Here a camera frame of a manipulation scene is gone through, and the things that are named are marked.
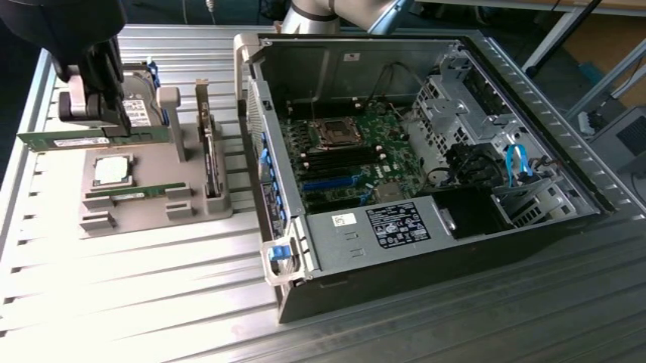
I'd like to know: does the black power wire bundle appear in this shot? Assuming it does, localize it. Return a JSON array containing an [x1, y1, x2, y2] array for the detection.
[[426, 141, 508, 188]]

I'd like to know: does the grey parts rack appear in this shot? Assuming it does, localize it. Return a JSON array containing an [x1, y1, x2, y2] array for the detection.
[[76, 85, 236, 242]]

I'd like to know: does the grey power supply unit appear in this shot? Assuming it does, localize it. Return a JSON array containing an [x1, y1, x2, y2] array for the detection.
[[304, 195, 446, 280]]

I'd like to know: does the CPU socket with metal frame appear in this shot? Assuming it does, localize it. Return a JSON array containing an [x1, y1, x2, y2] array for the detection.
[[311, 117, 366, 147]]

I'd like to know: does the metal disk bay cage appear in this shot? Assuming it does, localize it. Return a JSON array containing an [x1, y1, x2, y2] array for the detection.
[[412, 51, 523, 154]]

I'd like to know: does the black expansion slot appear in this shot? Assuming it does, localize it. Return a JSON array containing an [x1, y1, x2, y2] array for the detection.
[[306, 190, 358, 209]]

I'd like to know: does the graphics card with metal bracket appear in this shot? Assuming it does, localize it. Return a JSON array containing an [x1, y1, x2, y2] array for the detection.
[[192, 77, 227, 200]]

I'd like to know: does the white power strip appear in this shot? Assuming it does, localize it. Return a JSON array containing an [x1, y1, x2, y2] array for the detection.
[[576, 110, 602, 134]]

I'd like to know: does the black stand pole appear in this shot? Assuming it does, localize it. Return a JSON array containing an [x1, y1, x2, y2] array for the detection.
[[526, 0, 602, 76]]

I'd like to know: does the blue SATA wire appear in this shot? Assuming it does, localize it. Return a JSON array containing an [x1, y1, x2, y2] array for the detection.
[[504, 142, 536, 189]]

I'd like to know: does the black open PC case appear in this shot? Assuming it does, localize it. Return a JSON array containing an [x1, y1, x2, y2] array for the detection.
[[232, 32, 633, 324]]

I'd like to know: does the grey chipset heatsink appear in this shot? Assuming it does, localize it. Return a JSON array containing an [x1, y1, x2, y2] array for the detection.
[[375, 183, 406, 204]]

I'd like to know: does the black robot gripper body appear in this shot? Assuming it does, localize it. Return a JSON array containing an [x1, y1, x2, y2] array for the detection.
[[0, 0, 128, 82]]

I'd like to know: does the blue expansion slot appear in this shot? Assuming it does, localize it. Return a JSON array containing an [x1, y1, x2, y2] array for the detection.
[[300, 175, 355, 193]]

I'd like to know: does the green motherboard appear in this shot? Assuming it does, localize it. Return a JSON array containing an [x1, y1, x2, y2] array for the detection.
[[279, 107, 431, 216]]

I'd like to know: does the grey desktop computer tower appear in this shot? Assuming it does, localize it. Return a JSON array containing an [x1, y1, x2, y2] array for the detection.
[[587, 105, 646, 185]]

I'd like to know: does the silver CPU chip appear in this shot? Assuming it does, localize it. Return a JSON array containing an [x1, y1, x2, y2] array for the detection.
[[93, 156, 135, 187]]

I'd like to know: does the black RAM slot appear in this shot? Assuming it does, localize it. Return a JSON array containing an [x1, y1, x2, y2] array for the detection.
[[310, 153, 386, 166], [312, 157, 390, 172], [308, 148, 383, 161], [306, 144, 379, 157]]

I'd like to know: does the green RAM stick white label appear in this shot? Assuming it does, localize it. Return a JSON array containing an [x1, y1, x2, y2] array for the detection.
[[84, 182, 187, 202], [16, 126, 168, 153]]

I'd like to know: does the grey metal desk frame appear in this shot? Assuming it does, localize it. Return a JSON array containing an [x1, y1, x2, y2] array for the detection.
[[412, 0, 646, 114]]

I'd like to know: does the hard disk with blue bracket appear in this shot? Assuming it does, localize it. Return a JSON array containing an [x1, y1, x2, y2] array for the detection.
[[119, 56, 164, 129]]

